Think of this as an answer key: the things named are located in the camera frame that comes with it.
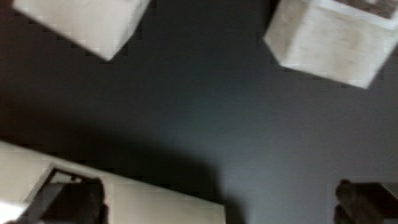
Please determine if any white leg standing centre-right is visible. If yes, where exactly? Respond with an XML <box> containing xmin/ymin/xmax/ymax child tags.
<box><xmin>13</xmin><ymin>0</ymin><xmax>151</xmax><ymax>61</ymax></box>

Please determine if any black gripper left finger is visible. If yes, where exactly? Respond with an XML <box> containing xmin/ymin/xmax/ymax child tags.
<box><xmin>16</xmin><ymin>168</ymin><xmax>109</xmax><ymax>224</ymax></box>

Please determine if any white leg with tag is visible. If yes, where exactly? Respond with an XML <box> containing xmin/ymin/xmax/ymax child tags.
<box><xmin>263</xmin><ymin>0</ymin><xmax>398</xmax><ymax>89</ymax></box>

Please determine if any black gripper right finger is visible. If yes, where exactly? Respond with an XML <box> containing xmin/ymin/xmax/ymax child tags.
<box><xmin>334</xmin><ymin>180</ymin><xmax>398</xmax><ymax>224</ymax></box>

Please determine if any white square tabletop part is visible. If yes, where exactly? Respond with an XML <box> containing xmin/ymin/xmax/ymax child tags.
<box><xmin>0</xmin><ymin>141</ymin><xmax>226</xmax><ymax>224</ymax></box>

